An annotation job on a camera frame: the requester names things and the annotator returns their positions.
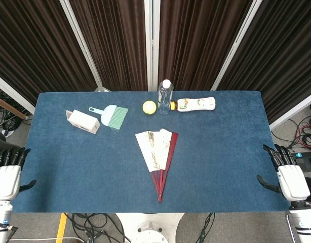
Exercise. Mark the light blue green-bristle brush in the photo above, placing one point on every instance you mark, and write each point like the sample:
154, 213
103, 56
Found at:
112, 115

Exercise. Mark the brown pleated curtain panel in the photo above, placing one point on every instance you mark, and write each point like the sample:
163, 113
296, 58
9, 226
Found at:
115, 43
198, 43
279, 55
31, 45

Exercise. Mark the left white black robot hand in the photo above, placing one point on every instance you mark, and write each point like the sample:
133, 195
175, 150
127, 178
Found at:
6, 181

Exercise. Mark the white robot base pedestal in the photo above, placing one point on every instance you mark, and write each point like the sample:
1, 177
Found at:
149, 227

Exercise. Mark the blue fabric table cover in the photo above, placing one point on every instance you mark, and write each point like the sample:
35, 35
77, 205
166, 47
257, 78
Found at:
94, 164

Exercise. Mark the red ribbed paper folding fan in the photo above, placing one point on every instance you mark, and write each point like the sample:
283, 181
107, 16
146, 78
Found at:
155, 152

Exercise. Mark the yellow tennis ball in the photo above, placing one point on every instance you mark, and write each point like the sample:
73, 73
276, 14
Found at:
149, 107

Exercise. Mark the clear plastic water bottle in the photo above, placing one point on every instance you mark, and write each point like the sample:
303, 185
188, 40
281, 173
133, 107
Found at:
165, 101

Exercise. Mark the brown wooden bar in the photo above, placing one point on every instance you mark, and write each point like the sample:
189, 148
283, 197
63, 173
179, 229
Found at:
8, 106

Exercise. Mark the black numbered button box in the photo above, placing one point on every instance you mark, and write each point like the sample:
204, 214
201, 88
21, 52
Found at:
307, 159

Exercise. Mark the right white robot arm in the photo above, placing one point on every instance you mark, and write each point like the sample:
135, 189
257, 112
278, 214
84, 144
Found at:
303, 220

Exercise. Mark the white partition frame post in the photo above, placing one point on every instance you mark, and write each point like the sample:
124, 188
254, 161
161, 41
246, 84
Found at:
151, 43
13, 92
294, 111
80, 43
237, 43

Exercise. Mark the white cardboard carton box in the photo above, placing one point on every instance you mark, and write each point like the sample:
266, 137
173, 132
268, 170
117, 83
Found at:
83, 121

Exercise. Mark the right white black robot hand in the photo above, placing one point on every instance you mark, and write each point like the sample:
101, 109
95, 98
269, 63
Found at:
293, 182

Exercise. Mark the white labelled drink bottle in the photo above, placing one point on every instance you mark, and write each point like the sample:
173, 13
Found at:
196, 104

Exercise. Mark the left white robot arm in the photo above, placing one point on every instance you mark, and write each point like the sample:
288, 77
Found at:
1, 217

